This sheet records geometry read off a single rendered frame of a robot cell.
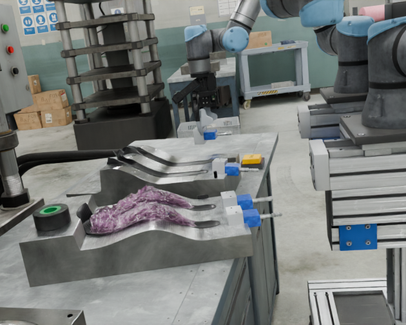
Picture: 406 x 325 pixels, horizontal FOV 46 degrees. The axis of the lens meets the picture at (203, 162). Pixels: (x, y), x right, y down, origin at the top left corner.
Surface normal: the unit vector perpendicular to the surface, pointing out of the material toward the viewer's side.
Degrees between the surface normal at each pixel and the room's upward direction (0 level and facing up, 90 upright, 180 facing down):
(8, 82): 90
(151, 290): 0
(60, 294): 0
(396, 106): 73
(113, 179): 90
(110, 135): 90
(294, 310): 0
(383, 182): 90
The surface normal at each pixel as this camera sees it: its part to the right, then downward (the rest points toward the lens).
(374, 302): -0.12, -0.95
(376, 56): -0.94, 0.21
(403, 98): -0.19, 0.00
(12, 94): 0.97, -0.04
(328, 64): -0.07, 0.29
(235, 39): 0.15, 0.26
